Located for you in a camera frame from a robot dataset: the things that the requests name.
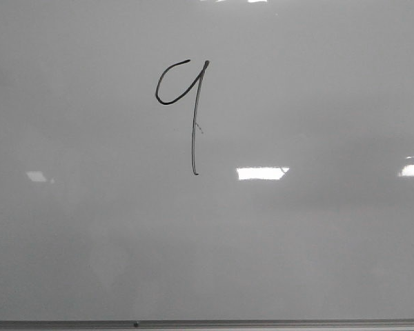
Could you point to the white glossy whiteboard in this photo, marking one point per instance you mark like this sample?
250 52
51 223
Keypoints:
166 160

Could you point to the grey aluminium whiteboard frame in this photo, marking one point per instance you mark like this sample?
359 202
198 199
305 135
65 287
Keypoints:
204 324

